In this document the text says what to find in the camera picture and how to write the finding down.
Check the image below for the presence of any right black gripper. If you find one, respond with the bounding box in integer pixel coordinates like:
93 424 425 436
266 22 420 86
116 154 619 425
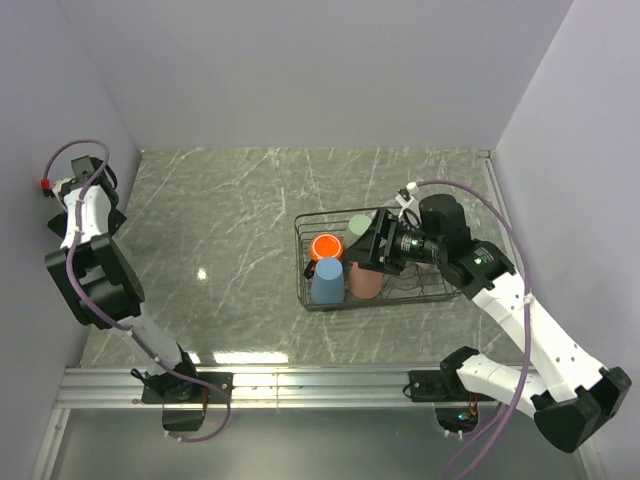
340 207 445 276

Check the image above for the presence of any salmon plastic cup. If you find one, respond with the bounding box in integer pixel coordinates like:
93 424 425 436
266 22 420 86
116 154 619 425
348 262 384 300

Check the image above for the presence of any pale green plastic cup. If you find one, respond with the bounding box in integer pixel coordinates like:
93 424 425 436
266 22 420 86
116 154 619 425
343 214 372 250

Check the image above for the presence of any black wire dish rack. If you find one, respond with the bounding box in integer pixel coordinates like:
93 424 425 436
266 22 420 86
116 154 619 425
294 207 459 311

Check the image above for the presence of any blue plastic cup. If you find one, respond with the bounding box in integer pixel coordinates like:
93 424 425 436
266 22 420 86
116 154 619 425
311 258 345 305

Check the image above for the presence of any orange mug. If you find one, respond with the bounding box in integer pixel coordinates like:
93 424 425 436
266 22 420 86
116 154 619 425
303 232 344 279

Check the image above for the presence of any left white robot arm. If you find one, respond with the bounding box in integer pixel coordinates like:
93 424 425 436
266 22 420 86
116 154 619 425
43 156 203 403

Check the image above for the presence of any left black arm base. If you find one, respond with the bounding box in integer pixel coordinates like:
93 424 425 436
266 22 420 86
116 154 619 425
130 369 234 443

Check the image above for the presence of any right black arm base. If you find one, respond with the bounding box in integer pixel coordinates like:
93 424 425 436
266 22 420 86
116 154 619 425
402 370 479 436

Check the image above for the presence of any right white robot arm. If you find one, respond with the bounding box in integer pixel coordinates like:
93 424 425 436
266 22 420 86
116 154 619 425
344 194 631 453

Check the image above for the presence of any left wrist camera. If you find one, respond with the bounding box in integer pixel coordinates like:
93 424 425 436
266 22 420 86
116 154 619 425
39 178 71 198

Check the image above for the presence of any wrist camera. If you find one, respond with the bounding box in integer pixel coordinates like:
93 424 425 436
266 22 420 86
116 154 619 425
39 178 71 198
395 182 421 225

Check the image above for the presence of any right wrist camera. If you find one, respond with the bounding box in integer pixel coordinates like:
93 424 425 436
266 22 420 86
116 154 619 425
395 182 421 225

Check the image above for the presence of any aluminium mounting rail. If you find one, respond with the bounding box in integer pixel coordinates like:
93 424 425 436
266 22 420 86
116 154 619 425
54 364 415 410

